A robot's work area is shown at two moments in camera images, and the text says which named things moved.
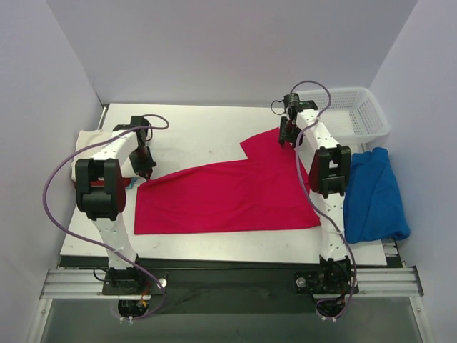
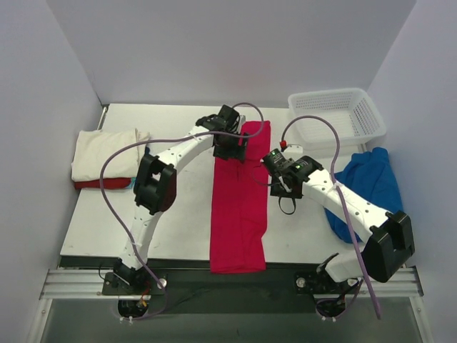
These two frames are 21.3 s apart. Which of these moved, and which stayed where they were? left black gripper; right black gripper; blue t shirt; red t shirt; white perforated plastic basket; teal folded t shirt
Moved: left black gripper; right black gripper; red t shirt
Stayed: teal folded t shirt; white perforated plastic basket; blue t shirt
